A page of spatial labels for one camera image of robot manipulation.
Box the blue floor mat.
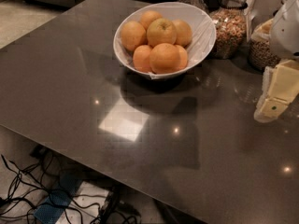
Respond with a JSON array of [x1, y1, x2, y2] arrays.
[[34, 175, 82, 224]]

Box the white paper tag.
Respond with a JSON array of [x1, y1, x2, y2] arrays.
[[244, 0, 256, 41]]

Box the white bowl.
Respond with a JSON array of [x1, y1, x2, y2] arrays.
[[113, 2, 216, 80]]

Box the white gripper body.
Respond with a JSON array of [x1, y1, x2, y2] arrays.
[[262, 60, 299, 105]]

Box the glass jar of cereal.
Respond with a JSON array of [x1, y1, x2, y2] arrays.
[[210, 0, 248, 59]]

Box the orange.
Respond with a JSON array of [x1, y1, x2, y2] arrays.
[[139, 10, 163, 29], [149, 43, 180, 74], [173, 20, 192, 47], [147, 18, 177, 47], [133, 45, 152, 73], [177, 45, 188, 70], [121, 21, 147, 51]]

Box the glass jar of grains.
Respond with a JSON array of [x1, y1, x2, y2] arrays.
[[248, 19, 280, 71]]

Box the black floor cables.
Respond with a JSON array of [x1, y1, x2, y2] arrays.
[[0, 147, 143, 224]]

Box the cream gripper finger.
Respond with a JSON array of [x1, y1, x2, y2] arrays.
[[253, 96, 288, 123]]

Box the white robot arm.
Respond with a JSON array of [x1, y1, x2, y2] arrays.
[[254, 0, 299, 123]]

